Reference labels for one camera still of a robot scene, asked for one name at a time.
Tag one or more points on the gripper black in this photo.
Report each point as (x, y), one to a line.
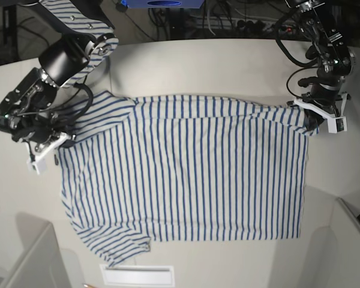
(26, 112)
(324, 91)

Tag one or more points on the blue white striped T-shirt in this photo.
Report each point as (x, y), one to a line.
(183, 168)

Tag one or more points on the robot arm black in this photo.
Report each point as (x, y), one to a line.
(87, 39)
(329, 55)

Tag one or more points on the white power strip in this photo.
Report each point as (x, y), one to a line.
(219, 22)

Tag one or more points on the blue box at top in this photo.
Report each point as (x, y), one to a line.
(163, 3)

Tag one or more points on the grey divider panel left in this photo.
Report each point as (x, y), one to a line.
(40, 265)

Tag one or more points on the grey divider panel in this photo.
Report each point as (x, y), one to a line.
(333, 256)
(40, 265)

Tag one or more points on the grey divider panel right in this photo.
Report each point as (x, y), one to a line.
(333, 256)

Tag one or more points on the white label plate on table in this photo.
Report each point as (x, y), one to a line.
(138, 276)

